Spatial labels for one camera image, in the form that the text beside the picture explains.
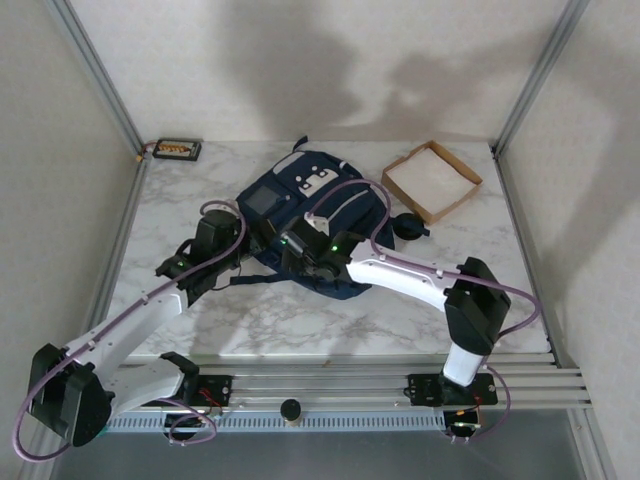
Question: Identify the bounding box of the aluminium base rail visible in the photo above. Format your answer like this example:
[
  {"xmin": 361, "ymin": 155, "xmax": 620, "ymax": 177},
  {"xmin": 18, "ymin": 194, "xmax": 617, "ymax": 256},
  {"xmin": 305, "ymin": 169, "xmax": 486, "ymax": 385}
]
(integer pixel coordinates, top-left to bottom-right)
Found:
[{"xmin": 47, "ymin": 352, "xmax": 596, "ymax": 414}]

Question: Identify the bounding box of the black round disc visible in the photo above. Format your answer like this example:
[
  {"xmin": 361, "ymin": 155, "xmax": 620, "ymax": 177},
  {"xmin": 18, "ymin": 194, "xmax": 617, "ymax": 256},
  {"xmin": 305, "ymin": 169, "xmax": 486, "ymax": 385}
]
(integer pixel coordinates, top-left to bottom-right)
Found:
[{"xmin": 392, "ymin": 212, "xmax": 431, "ymax": 241}]

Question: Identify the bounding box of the brown cardboard tray box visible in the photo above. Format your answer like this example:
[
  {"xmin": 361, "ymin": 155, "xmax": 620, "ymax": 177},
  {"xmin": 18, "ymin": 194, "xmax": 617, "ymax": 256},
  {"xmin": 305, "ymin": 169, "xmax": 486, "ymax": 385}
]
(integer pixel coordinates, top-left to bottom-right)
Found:
[{"xmin": 381, "ymin": 140, "xmax": 484, "ymax": 225}]

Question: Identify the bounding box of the black box with orange pattern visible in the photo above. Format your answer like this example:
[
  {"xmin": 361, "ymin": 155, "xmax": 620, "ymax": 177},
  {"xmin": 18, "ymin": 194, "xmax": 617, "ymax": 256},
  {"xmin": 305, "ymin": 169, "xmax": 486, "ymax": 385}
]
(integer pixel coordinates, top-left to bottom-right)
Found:
[{"xmin": 152, "ymin": 138, "xmax": 204, "ymax": 164}]

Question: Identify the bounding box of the small circuit board with LED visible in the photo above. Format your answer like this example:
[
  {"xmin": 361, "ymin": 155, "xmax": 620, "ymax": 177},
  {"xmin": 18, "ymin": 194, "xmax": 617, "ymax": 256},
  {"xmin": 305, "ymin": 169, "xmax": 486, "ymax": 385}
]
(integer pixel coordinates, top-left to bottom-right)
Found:
[
  {"xmin": 443, "ymin": 408, "xmax": 485, "ymax": 445},
  {"xmin": 164, "ymin": 410, "xmax": 216, "ymax": 447}
]

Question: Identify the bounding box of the navy blue backpack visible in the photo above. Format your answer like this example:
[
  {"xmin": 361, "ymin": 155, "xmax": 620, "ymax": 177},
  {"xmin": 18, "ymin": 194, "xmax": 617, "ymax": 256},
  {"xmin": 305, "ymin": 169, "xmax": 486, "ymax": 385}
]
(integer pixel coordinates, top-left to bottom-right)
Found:
[{"xmin": 227, "ymin": 134, "xmax": 399, "ymax": 301}]

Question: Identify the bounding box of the white paper liner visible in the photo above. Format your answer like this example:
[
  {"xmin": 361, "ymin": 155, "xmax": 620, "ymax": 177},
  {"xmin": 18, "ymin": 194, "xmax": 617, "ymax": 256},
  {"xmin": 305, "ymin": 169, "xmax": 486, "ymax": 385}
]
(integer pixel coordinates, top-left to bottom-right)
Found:
[{"xmin": 390, "ymin": 149, "xmax": 474, "ymax": 212}]

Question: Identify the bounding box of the black round knob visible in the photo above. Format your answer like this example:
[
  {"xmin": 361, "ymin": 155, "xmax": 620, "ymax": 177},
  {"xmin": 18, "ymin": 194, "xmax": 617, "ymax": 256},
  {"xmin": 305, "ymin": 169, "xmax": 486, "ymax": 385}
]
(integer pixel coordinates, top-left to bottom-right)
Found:
[{"xmin": 279, "ymin": 398, "xmax": 304, "ymax": 429}]

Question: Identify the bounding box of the aluminium frame side rail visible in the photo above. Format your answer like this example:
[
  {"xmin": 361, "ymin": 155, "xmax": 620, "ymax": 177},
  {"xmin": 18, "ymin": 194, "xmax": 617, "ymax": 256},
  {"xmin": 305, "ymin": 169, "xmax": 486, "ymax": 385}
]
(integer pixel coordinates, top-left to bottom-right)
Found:
[
  {"xmin": 84, "ymin": 154, "xmax": 149, "ymax": 346},
  {"xmin": 492, "ymin": 147, "xmax": 571, "ymax": 366}
]

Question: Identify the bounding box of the aluminium frame post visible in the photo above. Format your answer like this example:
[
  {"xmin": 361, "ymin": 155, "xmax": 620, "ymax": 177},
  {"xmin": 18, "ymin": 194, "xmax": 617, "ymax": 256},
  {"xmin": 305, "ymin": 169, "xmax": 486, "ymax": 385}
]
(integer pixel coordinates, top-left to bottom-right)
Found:
[
  {"xmin": 47, "ymin": 0, "xmax": 149, "ymax": 156},
  {"xmin": 492, "ymin": 0, "xmax": 591, "ymax": 156}
]

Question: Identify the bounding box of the grey slotted cable duct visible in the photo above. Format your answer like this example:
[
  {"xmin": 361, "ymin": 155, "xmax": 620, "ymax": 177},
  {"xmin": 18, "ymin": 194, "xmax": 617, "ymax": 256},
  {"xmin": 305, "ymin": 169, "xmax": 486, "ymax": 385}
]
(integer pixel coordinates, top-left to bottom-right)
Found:
[{"xmin": 104, "ymin": 412, "xmax": 446, "ymax": 432}]

